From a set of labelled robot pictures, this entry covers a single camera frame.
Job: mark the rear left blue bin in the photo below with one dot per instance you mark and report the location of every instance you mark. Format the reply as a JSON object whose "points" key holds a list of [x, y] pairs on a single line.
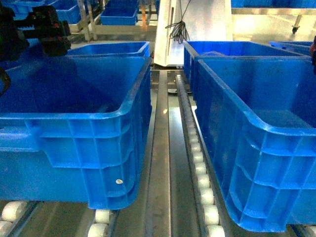
{"points": [[134, 49]]}

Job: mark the rear right blue bin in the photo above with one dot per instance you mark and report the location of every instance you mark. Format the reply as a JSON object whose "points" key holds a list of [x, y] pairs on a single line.
{"points": [[195, 50]]}

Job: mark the blue bin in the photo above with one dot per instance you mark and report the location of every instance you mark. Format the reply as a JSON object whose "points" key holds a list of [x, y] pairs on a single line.
{"points": [[195, 50], [74, 129], [134, 49], [257, 117]]}

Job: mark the white column with cables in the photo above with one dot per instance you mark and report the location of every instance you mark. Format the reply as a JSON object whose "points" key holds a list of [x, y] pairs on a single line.
{"points": [[206, 20]]}

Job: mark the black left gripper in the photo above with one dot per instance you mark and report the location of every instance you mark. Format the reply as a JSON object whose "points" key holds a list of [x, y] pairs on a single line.
{"points": [[51, 32]]}

